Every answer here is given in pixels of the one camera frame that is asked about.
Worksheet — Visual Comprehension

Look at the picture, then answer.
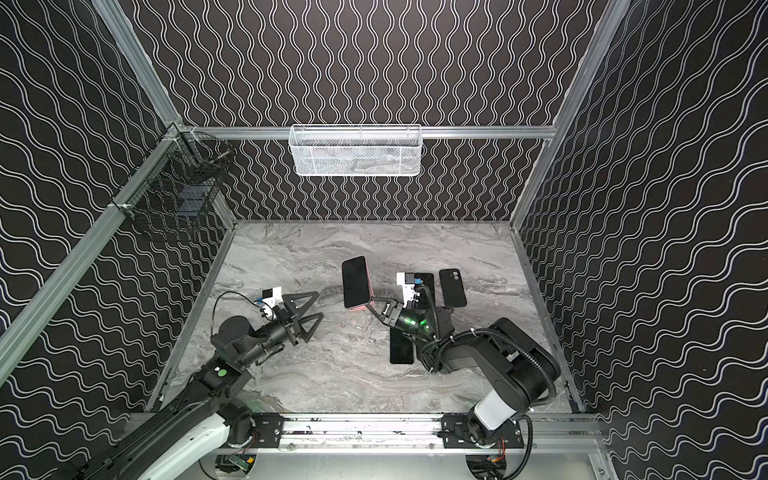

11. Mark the black mounting plate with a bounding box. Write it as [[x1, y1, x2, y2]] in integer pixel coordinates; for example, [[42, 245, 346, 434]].
[[227, 413, 285, 450], [436, 414, 524, 449]]

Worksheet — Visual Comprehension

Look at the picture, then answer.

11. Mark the black wire basket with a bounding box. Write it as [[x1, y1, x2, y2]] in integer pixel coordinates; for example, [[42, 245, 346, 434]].
[[120, 131, 235, 244]]

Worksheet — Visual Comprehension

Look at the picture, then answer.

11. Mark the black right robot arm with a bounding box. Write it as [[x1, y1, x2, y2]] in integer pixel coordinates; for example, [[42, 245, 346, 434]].
[[366, 297, 561, 436]]

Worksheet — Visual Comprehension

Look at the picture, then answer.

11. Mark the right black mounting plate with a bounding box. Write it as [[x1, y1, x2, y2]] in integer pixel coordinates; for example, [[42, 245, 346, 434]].
[[436, 414, 524, 449]]

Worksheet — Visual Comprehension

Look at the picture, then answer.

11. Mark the black corrugated cable conduit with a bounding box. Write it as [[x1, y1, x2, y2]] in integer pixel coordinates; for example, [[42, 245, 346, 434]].
[[431, 328, 559, 403]]

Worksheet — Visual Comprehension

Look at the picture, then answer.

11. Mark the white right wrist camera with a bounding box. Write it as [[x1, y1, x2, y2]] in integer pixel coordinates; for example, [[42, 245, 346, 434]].
[[396, 272, 420, 307]]

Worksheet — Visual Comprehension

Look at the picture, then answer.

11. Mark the black phone case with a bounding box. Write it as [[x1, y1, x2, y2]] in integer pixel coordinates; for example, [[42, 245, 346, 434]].
[[439, 268, 468, 308]]

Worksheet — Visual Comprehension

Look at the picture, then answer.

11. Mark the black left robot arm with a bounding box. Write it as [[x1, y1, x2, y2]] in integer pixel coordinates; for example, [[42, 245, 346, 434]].
[[52, 291, 324, 479]]

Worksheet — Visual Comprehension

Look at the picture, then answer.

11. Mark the white wire mesh basket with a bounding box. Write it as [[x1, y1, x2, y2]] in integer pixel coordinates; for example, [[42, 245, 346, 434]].
[[288, 124, 424, 177]]

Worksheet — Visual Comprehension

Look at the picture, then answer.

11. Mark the black phone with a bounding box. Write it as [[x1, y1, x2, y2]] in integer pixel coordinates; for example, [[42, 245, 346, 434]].
[[414, 273, 436, 310]]

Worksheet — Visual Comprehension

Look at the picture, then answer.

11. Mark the black smartphone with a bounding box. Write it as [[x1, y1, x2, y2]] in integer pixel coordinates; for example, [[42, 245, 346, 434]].
[[341, 256, 372, 309], [389, 329, 414, 365]]

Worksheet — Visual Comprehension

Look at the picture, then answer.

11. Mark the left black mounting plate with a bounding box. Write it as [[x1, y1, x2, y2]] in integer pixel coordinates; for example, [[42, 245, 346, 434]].
[[227, 413, 285, 450]]

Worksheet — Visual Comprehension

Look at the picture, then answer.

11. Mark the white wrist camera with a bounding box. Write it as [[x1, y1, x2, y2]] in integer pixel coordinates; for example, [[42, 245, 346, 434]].
[[256, 287, 282, 318], [396, 272, 420, 307]]

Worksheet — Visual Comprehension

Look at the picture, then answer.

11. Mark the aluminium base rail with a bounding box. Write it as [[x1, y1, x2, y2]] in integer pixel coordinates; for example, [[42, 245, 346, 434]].
[[119, 411, 607, 454]]

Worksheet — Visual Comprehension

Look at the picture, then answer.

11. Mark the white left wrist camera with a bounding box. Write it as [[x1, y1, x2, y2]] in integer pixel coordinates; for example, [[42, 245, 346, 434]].
[[256, 287, 282, 318]]

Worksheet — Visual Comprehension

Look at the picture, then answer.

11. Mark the pink phone case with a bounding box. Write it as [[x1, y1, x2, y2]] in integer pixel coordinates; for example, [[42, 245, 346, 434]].
[[344, 281, 373, 311]]

